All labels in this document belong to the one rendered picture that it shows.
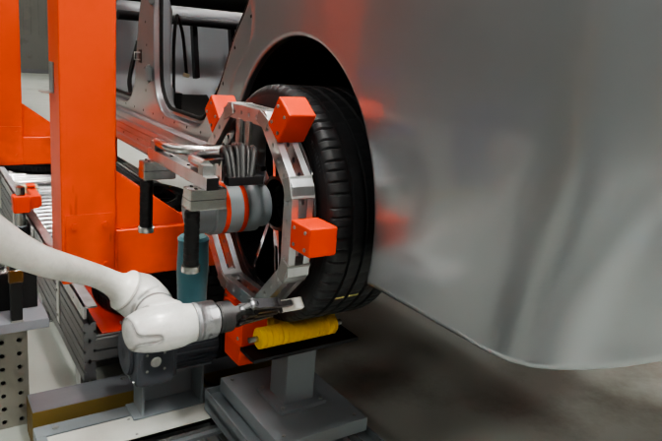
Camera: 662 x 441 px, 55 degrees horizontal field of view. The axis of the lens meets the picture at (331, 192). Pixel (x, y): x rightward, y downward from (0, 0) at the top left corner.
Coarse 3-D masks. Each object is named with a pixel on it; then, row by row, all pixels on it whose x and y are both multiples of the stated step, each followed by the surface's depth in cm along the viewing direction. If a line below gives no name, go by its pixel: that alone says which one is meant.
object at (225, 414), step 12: (216, 396) 207; (204, 408) 208; (216, 408) 200; (228, 408) 201; (216, 420) 200; (228, 420) 192; (240, 420) 194; (228, 432) 193; (240, 432) 185; (252, 432) 189; (360, 432) 193; (372, 432) 190
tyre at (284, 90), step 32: (256, 96) 178; (320, 96) 163; (352, 96) 171; (320, 128) 153; (352, 128) 158; (320, 160) 152; (352, 160) 153; (320, 192) 152; (352, 192) 152; (352, 224) 152; (352, 256) 154; (320, 288) 156; (352, 288) 161; (288, 320) 171
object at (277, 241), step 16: (272, 160) 199; (272, 176) 177; (272, 192) 183; (272, 208) 184; (272, 224) 179; (240, 240) 193; (256, 240) 196; (272, 240) 199; (256, 256) 188; (272, 256) 194; (256, 272) 186; (272, 272) 188
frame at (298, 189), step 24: (264, 120) 156; (216, 144) 183; (288, 144) 157; (288, 168) 149; (288, 192) 148; (312, 192) 150; (288, 216) 149; (216, 240) 189; (288, 240) 150; (216, 264) 188; (288, 264) 151; (240, 288) 174; (264, 288) 162; (288, 288) 160
